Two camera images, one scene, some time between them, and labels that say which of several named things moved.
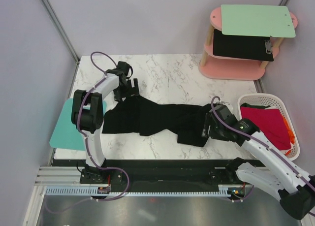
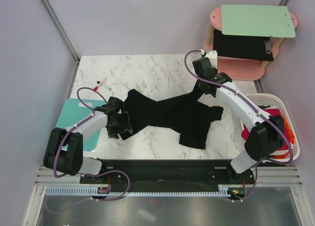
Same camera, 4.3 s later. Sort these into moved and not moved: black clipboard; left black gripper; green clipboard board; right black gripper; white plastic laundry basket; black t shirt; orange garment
Moved: left black gripper; black t shirt; right black gripper
Not moved: orange garment; green clipboard board; white plastic laundry basket; black clipboard
